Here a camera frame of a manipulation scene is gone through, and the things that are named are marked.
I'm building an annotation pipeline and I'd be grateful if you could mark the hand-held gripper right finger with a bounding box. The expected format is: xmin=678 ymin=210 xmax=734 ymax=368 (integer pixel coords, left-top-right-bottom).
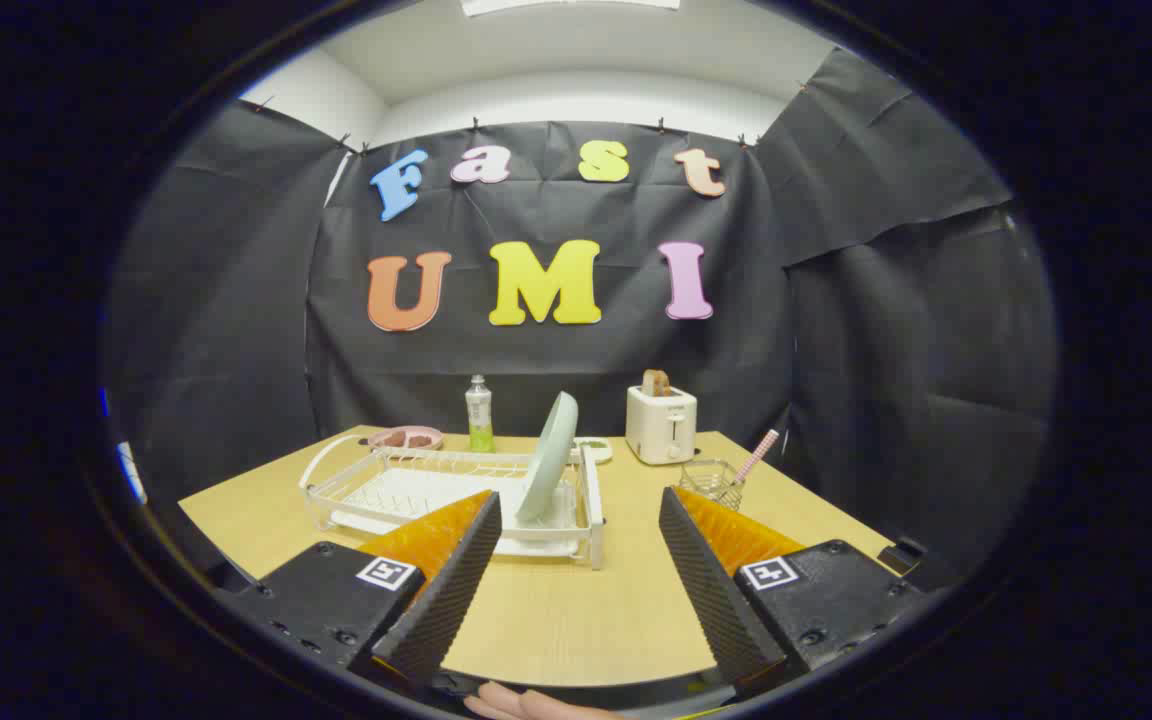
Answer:
xmin=658 ymin=486 xmax=927 ymax=691

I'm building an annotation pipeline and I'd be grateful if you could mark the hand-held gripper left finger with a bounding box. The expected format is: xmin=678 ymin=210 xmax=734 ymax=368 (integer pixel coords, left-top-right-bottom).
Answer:
xmin=216 ymin=490 xmax=504 ymax=691

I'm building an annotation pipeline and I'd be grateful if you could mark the clear wire basket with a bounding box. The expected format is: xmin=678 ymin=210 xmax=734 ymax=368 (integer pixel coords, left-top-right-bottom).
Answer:
xmin=676 ymin=458 xmax=745 ymax=513

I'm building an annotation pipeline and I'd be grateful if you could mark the spoon with pink checkered handle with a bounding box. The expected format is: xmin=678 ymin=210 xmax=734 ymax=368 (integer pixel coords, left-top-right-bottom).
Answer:
xmin=733 ymin=430 xmax=780 ymax=486

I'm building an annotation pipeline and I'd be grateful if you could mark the white wire dish rack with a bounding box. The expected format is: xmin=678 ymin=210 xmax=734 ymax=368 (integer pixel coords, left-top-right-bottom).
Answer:
xmin=298 ymin=433 xmax=607 ymax=571

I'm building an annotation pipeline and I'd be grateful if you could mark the pale green plate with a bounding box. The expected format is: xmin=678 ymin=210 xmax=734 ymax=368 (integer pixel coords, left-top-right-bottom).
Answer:
xmin=516 ymin=391 xmax=580 ymax=524

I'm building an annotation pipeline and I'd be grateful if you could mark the pink plate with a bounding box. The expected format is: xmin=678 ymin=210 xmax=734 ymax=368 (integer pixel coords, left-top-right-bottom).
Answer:
xmin=368 ymin=426 xmax=444 ymax=452

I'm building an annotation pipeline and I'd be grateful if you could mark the white toaster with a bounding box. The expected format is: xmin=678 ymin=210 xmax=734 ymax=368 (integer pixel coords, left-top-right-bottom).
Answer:
xmin=625 ymin=385 xmax=698 ymax=466

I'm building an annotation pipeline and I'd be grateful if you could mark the green drink bottle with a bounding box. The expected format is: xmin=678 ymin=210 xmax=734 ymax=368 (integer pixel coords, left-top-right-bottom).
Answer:
xmin=465 ymin=375 xmax=495 ymax=454

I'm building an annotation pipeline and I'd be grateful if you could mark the black backdrop cloth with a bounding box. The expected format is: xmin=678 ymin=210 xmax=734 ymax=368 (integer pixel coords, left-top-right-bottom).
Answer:
xmin=101 ymin=45 xmax=1057 ymax=601

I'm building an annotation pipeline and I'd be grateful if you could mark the ceiling light panel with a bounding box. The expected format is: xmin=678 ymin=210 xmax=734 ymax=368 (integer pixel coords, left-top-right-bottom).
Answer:
xmin=460 ymin=0 xmax=682 ymax=18

